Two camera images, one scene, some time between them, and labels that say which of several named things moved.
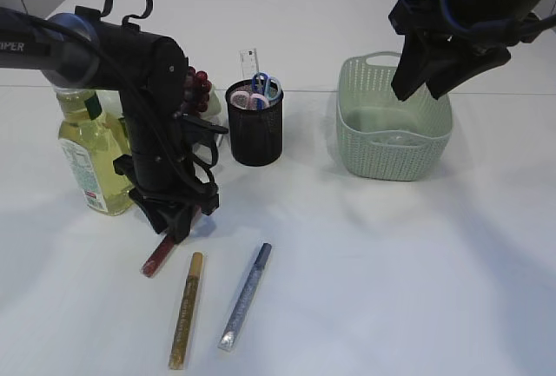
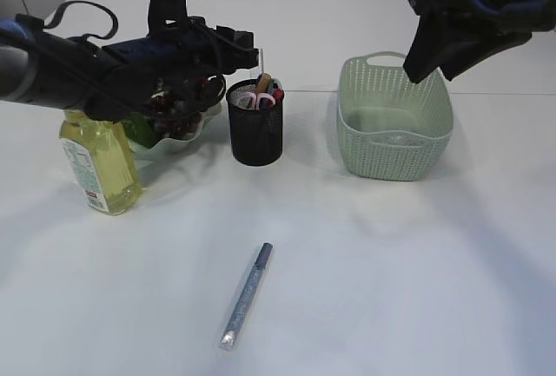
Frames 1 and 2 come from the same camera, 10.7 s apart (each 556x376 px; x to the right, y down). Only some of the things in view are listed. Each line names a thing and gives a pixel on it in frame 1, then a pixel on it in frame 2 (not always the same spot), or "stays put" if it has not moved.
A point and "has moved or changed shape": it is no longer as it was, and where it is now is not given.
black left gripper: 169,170 -> 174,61
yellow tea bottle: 92,133 stays put
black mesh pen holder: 255,119 stays put
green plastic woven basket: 381,137 stays put
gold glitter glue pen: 176,360 -> 263,83
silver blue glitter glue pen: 244,299 stays put
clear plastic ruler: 248,62 has moved or changed shape
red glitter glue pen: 158,257 -> 278,95
